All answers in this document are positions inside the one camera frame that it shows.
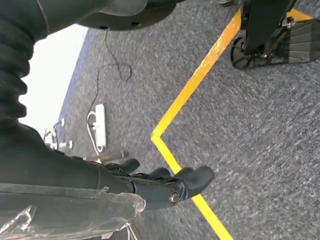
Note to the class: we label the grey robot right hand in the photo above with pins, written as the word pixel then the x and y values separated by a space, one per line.
pixel 62 185

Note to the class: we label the white power strip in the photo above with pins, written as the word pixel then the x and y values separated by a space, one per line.
pixel 100 126

